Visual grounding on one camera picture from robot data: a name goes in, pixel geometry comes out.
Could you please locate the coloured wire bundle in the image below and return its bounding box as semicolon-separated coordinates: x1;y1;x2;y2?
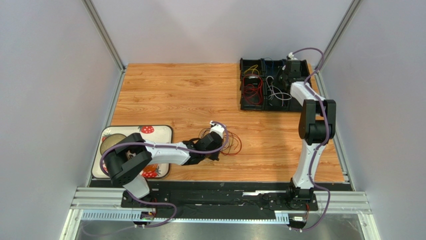
197;128;243;159

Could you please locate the white wire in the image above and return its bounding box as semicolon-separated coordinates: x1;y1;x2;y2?
265;75;293;107

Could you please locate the blue wire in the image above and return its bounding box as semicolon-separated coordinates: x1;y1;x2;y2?
264;57;285;77

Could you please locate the red wire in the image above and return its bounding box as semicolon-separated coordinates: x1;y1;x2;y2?
242;73;265;107

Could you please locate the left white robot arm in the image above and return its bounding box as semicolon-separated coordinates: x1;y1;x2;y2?
99;132;229;200

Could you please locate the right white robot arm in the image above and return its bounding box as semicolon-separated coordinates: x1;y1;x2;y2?
280;59;337;210

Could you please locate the black six-compartment bin organizer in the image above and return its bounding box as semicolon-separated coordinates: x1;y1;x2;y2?
239;57;310;112

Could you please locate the strawberry pattern tray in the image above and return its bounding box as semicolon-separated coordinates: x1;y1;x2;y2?
91;125;173;179

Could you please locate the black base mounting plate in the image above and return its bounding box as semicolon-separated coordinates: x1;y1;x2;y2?
120;179;354;221

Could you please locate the orange transparent cup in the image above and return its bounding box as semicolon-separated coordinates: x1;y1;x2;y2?
141;164;160;178

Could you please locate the grey ceramic bowl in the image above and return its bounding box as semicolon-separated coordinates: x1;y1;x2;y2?
99;133;126;155

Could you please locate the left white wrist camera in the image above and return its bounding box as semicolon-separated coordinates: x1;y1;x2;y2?
209;121;226;138

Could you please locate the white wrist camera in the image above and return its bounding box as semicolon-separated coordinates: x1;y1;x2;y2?
286;52;299;61
209;121;226;138

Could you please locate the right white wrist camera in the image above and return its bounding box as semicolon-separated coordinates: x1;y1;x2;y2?
286;52;299;61

